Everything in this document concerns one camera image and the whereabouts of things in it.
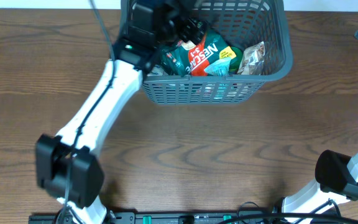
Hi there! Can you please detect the green Nescafe coffee bag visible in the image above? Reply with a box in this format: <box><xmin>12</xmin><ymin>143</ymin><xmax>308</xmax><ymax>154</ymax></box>
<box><xmin>160</xmin><ymin>29</ymin><xmax>237</xmax><ymax>77</ymax></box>

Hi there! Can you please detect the clear bag of tissue packs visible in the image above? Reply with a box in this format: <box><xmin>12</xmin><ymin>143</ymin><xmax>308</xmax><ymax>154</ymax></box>
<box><xmin>147</xmin><ymin>65</ymin><xmax>166</xmax><ymax>77</ymax></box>

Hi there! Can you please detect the light green tissue pack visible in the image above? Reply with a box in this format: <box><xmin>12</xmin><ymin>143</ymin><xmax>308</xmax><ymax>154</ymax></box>
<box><xmin>204</xmin><ymin>57</ymin><xmax>231</xmax><ymax>77</ymax></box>

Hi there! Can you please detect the beige cookie bag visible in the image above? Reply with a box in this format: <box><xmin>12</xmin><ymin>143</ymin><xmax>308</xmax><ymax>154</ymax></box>
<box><xmin>237</xmin><ymin>42</ymin><xmax>265</xmax><ymax>75</ymax></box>

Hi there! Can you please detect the green lid jar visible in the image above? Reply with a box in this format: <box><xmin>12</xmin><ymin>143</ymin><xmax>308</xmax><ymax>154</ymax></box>
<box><xmin>229</xmin><ymin>47</ymin><xmax>243</xmax><ymax>73</ymax></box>

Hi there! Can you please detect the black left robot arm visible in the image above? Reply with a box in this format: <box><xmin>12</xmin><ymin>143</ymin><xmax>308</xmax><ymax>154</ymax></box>
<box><xmin>35</xmin><ymin>0</ymin><xmax>204</xmax><ymax>223</ymax></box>

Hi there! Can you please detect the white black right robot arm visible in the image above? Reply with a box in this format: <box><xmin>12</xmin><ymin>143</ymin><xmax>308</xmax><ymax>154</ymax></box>
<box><xmin>273</xmin><ymin>150</ymin><xmax>358</xmax><ymax>223</ymax></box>

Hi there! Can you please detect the grey plastic basket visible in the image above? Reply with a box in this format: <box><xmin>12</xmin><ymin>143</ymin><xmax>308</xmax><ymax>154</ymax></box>
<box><xmin>143</xmin><ymin>1</ymin><xmax>293</xmax><ymax>105</ymax></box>

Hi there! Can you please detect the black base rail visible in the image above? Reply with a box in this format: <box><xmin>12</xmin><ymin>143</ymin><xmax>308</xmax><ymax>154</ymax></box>
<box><xmin>28</xmin><ymin>210</ymin><xmax>291</xmax><ymax>224</ymax></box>

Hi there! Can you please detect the black cable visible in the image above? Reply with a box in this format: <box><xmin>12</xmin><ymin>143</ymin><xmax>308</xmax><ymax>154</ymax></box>
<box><xmin>56</xmin><ymin>0</ymin><xmax>116</xmax><ymax>224</ymax></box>

